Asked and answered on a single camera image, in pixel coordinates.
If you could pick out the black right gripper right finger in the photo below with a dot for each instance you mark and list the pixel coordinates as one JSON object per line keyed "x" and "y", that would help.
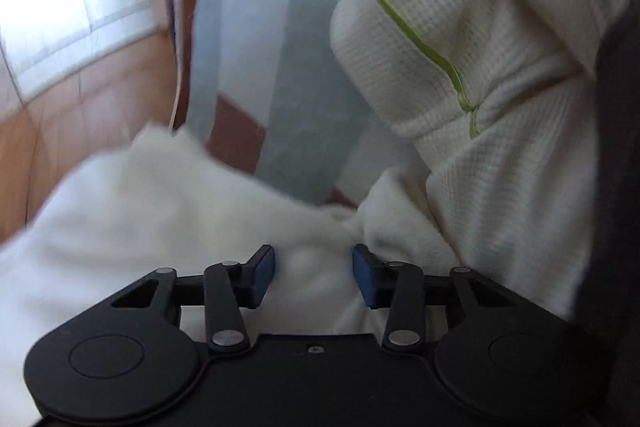
{"x": 489, "y": 347}

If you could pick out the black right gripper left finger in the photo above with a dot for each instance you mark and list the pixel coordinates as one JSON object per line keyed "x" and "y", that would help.
{"x": 137, "y": 354}

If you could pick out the white fleece garment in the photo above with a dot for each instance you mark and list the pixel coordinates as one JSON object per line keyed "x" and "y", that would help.
{"x": 162, "y": 202}

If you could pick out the white waffle garment green trim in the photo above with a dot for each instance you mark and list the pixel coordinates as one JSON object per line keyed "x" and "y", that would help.
{"x": 497, "y": 97}

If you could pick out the red grey white checked rug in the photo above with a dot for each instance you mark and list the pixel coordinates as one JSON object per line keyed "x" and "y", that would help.
{"x": 260, "y": 88}

